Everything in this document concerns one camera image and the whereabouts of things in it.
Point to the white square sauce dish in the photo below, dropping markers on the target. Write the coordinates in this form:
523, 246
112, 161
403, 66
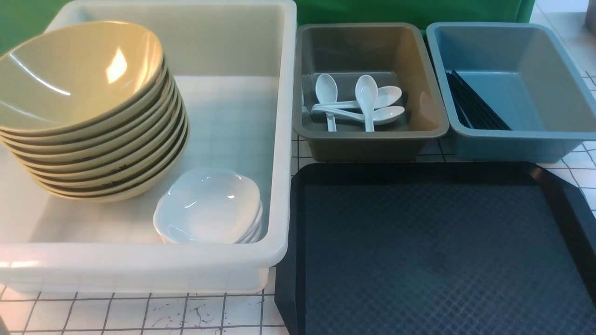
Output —
213, 189

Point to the white soup spoon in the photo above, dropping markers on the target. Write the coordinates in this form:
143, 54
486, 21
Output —
366, 93

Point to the yellow-green noodle bowl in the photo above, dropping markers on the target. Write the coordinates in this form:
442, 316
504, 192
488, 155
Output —
76, 75

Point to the white spoon upright in bin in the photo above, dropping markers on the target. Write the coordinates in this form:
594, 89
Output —
326, 92

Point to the white spoon lower in bin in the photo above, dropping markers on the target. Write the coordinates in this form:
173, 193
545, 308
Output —
379, 117

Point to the white spoon upper in bin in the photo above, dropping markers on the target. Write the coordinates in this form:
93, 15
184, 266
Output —
387, 96

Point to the large white plastic bin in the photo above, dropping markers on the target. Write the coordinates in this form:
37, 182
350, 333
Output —
233, 61

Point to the top stacked white dish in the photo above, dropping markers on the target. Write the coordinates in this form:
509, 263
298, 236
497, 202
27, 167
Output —
206, 226

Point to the lower stacked white dishes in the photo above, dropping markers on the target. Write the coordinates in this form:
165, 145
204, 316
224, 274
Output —
250, 237

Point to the grey-brown plastic bin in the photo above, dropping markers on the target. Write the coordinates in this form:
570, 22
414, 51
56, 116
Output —
394, 54

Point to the black chopsticks bundle in bin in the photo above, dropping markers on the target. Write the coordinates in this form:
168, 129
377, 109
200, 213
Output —
473, 112

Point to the stack of yellow bowls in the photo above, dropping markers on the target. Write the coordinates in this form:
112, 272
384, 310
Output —
117, 163

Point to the black serving tray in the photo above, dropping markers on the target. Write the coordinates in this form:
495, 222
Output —
460, 248

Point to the blue plastic bin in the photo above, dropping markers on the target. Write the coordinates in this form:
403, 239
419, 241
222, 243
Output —
523, 72

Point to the green cloth backdrop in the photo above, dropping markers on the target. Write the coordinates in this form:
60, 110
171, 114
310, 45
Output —
23, 19

